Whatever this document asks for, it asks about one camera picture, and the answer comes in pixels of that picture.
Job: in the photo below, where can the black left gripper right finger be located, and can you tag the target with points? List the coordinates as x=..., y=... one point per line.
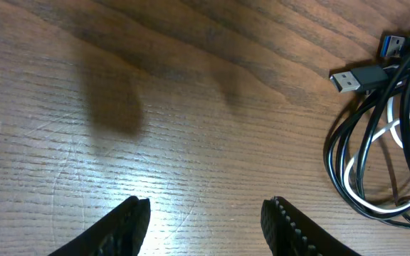
x=289, y=232

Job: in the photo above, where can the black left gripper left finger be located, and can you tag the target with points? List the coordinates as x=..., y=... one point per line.
x=120, y=232

